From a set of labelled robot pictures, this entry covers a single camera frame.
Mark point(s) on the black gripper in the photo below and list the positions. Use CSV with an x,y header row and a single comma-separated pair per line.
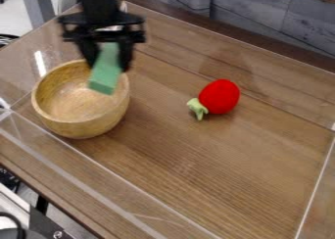
x,y
124,25

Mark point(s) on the brown wooden bowl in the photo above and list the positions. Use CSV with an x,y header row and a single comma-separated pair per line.
x,y
72,110

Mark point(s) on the black metal bracket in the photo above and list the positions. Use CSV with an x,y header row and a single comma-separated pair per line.
x,y
45,227

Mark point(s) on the red felt strawberry toy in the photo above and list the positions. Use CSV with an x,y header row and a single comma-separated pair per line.
x,y
216,99

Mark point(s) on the clear acrylic enclosure wall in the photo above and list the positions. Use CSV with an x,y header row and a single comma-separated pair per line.
x,y
245,175

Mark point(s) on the green rectangular stick block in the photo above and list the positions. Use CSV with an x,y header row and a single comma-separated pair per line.
x,y
105,70

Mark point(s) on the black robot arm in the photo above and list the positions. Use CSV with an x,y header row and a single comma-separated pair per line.
x,y
99,11

